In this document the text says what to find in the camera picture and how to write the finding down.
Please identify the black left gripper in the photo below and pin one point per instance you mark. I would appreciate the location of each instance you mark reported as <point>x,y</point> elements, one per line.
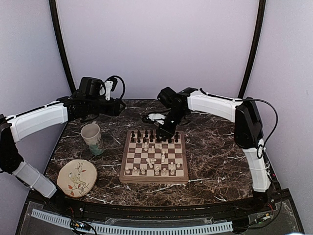
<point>114,109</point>

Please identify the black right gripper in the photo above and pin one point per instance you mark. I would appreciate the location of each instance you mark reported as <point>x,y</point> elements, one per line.
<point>168,132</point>

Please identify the white chess queen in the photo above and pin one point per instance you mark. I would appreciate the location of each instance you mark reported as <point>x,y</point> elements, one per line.
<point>163,157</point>

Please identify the wooden chess board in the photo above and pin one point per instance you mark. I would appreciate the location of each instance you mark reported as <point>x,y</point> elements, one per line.
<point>145,146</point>

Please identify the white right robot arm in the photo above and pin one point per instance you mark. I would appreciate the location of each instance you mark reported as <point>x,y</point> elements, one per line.
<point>248,130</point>

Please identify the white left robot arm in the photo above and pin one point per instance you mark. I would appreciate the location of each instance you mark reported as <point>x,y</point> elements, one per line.
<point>20,133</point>

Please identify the black chess rook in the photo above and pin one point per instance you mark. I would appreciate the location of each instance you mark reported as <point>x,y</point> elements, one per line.
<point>132,136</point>
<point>176,137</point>

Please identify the floral ceramic mug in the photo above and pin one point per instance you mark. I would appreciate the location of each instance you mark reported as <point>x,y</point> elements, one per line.
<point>91,134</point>

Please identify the bird painted ceramic plate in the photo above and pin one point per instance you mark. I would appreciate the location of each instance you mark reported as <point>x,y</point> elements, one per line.
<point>77,178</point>

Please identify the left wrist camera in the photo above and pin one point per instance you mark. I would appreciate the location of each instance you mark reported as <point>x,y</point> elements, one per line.
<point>110,85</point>

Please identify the black front rail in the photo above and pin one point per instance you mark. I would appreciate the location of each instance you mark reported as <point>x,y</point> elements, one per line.
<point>219,209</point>

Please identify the left black frame post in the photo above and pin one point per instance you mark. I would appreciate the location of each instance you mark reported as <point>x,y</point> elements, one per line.
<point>60,44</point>

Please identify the black frame post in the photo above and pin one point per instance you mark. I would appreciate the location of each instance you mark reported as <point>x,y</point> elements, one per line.
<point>60,44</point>
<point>254,47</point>

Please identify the grey slotted cable duct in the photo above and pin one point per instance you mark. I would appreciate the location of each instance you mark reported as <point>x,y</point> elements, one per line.
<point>115,226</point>

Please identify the right black frame post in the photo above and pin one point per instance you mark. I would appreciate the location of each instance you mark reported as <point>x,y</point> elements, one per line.
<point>254,47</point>

